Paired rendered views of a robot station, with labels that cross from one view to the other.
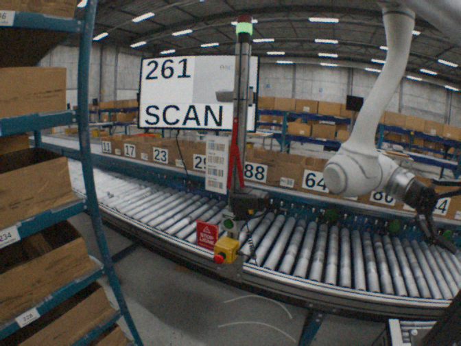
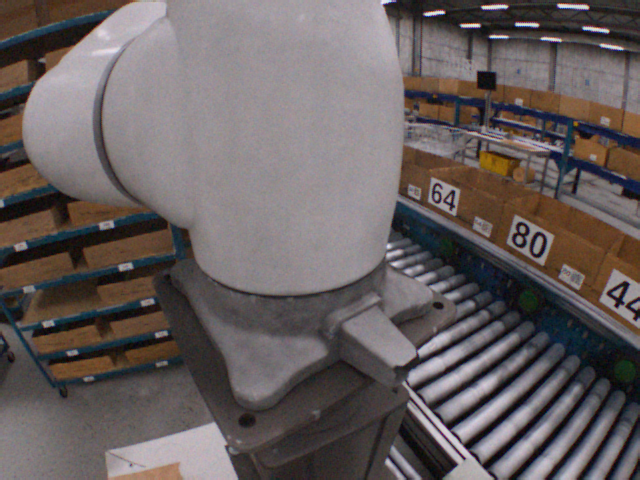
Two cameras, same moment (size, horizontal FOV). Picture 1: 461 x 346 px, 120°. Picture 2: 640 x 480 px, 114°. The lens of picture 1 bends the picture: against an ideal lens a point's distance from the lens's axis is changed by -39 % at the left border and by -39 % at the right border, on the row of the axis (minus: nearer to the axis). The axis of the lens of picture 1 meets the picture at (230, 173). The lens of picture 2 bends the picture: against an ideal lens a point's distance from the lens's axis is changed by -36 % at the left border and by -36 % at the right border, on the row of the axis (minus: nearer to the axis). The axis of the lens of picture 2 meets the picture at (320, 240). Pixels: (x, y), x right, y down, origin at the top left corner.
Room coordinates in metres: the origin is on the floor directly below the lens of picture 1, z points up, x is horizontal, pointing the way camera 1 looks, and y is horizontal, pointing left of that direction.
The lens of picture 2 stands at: (-0.08, -0.83, 1.37)
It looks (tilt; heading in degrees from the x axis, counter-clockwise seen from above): 27 degrees down; 39
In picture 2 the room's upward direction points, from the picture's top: straight up
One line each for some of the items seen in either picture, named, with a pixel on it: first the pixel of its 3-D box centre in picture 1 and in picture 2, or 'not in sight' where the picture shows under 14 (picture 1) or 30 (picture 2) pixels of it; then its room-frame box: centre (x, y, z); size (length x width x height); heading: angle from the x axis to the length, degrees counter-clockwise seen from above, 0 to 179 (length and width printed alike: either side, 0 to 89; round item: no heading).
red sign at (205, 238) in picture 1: (213, 238); not in sight; (0.71, 0.05, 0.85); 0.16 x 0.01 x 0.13; 65
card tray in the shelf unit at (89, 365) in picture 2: not in sight; (84, 348); (-0.17, 0.79, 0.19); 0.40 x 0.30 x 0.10; 153
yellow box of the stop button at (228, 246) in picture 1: (234, 254); not in sight; (0.64, -0.03, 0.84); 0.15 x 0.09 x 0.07; 65
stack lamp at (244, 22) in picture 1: (244, 25); not in sight; (0.71, -0.02, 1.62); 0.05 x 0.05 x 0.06
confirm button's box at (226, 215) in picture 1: (230, 222); not in sight; (0.68, -0.01, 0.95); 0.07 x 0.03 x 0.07; 65
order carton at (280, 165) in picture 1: (273, 167); (419, 173); (1.39, -0.28, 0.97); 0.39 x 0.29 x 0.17; 65
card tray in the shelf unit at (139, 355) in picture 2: not in sight; (159, 332); (0.27, 0.59, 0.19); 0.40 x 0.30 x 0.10; 156
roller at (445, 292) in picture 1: (434, 269); (534, 404); (0.53, -1.04, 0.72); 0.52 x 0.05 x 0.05; 155
